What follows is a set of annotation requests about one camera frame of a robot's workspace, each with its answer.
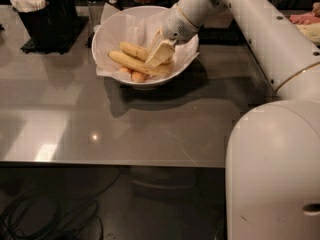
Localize black cutlery holder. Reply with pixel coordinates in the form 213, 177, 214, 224
16, 0, 78, 36

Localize white paper liner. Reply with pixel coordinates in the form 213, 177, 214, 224
95, 2, 200, 78

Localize black napkin dispenser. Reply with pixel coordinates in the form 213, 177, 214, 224
198, 10, 245, 45

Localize orange carrot piece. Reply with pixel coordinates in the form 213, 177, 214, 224
119, 67, 147, 83

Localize clear glass shaker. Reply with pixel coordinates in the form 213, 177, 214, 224
87, 0, 105, 27

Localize black floor cables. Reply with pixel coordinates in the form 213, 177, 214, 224
0, 170, 123, 240

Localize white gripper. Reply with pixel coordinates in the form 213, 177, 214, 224
145, 4, 199, 68

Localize white bowl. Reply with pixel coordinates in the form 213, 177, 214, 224
91, 5, 200, 91

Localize black condiment packet rack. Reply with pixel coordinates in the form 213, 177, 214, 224
289, 2, 320, 46

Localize yellow banana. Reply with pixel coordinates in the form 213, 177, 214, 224
107, 50, 173, 76
118, 41, 150, 61

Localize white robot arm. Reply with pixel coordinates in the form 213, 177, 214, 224
147, 0, 320, 240

